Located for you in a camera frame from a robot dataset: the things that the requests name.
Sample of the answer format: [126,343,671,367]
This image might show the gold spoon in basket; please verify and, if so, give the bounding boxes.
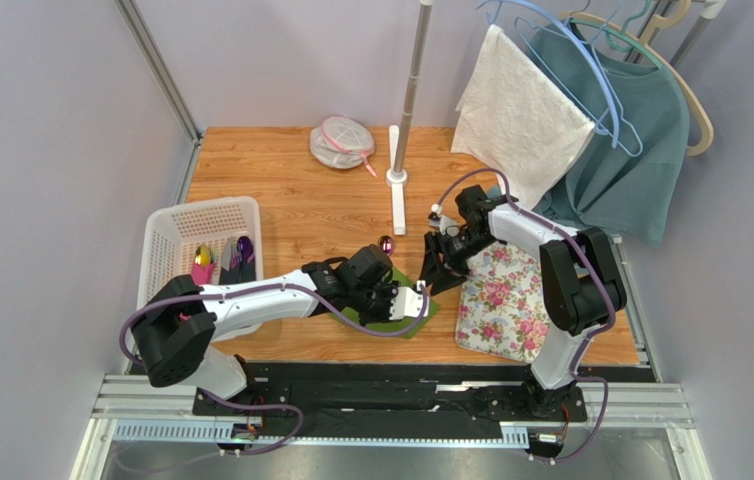
[194,244,214,267]

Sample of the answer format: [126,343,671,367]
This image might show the blue wire hanger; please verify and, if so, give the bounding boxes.
[487,1,660,158]

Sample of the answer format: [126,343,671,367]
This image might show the floral pattern tray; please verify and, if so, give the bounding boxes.
[455,243,552,363]

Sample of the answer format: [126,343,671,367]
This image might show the green hanger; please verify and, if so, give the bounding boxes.
[562,1,665,69]

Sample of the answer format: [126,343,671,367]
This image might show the white mesh laundry bag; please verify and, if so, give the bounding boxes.
[309,116,376,177]

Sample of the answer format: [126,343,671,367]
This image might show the wooden hanger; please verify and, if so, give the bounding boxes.
[559,1,715,157]

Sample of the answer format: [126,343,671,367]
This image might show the dark cutlery pouch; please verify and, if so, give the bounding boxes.
[218,236,257,285]

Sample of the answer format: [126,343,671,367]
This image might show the white towel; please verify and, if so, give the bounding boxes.
[451,25,595,208]

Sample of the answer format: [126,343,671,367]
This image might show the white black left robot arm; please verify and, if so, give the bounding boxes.
[119,245,430,400]

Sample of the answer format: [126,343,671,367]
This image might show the teal t-shirt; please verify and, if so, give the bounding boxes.
[480,19,691,251]

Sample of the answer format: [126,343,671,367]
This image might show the purple spoon in basket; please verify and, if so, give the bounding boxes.
[233,236,255,263]

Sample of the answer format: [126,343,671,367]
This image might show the white plastic basket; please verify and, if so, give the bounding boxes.
[136,196,264,308]

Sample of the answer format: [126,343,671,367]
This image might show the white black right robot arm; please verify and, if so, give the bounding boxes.
[419,186,627,418]

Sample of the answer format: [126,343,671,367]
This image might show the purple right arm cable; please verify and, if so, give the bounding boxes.
[433,167,611,465]

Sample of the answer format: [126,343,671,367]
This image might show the grey pole with white base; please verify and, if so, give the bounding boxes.
[385,0,434,236]

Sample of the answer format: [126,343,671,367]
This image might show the pink napkin in basket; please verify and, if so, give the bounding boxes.
[190,262,216,287]

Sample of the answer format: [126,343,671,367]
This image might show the rainbow metallic spoon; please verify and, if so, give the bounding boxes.
[378,235,395,257]

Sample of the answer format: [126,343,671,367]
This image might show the green paper napkin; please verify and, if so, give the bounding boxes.
[329,267,440,339]

